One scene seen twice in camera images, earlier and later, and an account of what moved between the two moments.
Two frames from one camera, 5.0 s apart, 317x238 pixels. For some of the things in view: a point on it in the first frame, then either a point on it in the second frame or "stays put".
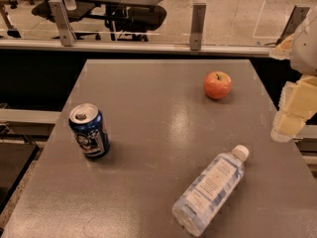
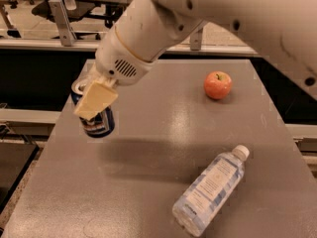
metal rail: x=138 y=48 stays put
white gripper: x=306 y=52 → x=116 y=59
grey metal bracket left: x=63 y=25 stays put
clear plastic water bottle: x=202 y=202 stays put
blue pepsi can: x=88 y=125 → x=101 y=125
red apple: x=217 y=85 stays put
